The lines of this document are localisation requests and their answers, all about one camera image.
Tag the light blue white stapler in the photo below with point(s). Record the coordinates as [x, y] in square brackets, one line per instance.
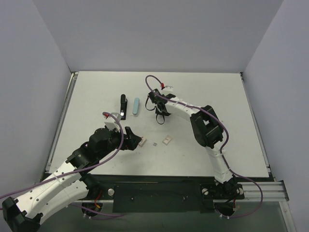
[135, 108]

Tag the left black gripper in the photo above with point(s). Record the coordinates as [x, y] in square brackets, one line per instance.
[127, 139]

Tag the beige staple box tray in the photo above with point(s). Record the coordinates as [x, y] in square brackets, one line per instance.
[167, 140]

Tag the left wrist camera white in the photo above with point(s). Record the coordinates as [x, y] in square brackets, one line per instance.
[110, 122]

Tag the staple box with red label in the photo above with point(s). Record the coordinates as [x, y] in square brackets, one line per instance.
[142, 142]

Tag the black stapler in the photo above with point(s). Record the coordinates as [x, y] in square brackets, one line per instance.
[123, 106]

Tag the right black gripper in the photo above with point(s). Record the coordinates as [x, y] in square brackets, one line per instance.
[160, 108]

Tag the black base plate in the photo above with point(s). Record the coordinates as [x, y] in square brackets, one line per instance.
[162, 194]

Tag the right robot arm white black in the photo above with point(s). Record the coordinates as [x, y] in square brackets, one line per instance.
[206, 129]

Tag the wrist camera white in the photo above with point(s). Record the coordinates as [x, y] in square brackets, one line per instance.
[167, 88]
[110, 122]

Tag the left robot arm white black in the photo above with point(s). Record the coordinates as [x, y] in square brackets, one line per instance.
[70, 182]

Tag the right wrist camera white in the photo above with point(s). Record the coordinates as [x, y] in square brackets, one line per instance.
[167, 88]

